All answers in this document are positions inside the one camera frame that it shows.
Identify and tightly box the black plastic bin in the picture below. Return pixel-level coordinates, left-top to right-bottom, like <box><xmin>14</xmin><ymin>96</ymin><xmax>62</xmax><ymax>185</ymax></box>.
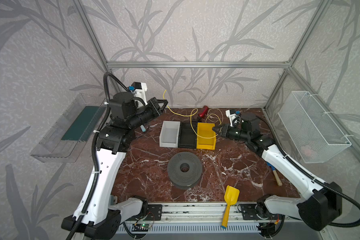
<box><xmin>178</xmin><ymin>122</ymin><xmax>198</xmax><ymax>149</ymax></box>

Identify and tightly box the yellow plastic bin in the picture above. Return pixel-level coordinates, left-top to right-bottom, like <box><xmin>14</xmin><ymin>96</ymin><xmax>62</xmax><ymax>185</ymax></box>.
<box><xmin>197</xmin><ymin>123</ymin><xmax>217</xmax><ymax>150</ymax></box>

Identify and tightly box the white wire basket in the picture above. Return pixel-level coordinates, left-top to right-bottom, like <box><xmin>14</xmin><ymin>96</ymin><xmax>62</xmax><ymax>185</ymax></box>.
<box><xmin>278</xmin><ymin>91</ymin><xmax>352</xmax><ymax>164</ymax></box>

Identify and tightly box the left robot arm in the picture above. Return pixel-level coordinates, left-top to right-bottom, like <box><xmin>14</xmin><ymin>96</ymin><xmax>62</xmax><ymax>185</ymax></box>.
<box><xmin>61</xmin><ymin>72</ymin><xmax>168</xmax><ymax>240</ymax></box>

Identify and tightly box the pink item in basket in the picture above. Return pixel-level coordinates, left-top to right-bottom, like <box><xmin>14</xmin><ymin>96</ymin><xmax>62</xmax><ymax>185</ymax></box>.
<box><xmin>301</xmin><ymin>145</ymin><xmax>316</xmax><ymax>156</ymax></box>

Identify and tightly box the blue wooden handled tool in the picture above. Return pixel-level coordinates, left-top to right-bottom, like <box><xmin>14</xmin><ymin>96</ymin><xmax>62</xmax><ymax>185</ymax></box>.
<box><xmin>267</xmin><ymin>162</ymin><xmax>283</xmax><ymax>187</ymax></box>

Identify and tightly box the yellow plastic scoop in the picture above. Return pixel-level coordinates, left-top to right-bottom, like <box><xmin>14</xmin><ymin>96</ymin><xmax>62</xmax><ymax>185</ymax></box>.
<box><xmin>221</xmin><ymin>186</ymin><xmax>240</xmax><ymax>229</ymax></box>

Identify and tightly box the red handled screwdriver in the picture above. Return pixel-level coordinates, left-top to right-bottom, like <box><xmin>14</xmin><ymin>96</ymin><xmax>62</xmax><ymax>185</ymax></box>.
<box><xmin>198</xmin><ymin>106</ymin><xmax>209</xmax><ymax>119</ymax></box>

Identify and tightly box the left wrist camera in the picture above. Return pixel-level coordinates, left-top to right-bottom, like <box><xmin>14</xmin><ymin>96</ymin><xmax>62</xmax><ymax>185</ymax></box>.
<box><xmin>129</xmin><ymin>82</ymin><xmax>148</xmax><ymax>104</ymax></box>

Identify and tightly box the white plastic bin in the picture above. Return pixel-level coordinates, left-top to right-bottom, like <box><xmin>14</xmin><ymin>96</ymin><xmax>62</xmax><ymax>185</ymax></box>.
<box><xmin>160</xmin><ymin>121</ymin><xmax>181</xmax><ymax>148</ymax></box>

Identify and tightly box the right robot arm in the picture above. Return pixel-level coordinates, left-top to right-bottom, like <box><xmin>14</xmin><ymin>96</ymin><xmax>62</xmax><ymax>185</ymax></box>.
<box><xmin>213</xmin><ymin>114</ymin><xmax>360</xmax><ymax>231</ymax></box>

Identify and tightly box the grey cable spool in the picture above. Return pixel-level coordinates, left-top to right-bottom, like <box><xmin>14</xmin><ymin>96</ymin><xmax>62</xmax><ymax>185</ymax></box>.
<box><xmin>167</xmin><ymin>152</ymin><xmax>203</xmax><ymax>190</ymax></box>

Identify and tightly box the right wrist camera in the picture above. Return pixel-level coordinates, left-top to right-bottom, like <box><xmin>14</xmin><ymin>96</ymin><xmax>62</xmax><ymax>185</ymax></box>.
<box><xmin>226</xmin><ymin>109</ymin><xmax>241</xmax><ymax>127</ymax></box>

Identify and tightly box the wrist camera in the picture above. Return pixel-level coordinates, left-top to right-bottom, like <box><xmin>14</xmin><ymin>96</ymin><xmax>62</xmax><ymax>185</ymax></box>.
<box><xmin>226</xmin><ymin>109</ymin><xmax>241</xmax><ymax>127</ymax></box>
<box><xmin>129</xmin><ymin>82</ymin><xmax>148</xmax><ymax>104</ymax></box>

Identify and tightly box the clear plastic wall tray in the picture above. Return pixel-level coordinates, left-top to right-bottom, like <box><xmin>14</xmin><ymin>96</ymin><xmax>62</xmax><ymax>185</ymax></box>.
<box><xmin>30</xmin><ymin>94</ymin><xmax>106</xmax><ymax>163</ymax></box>

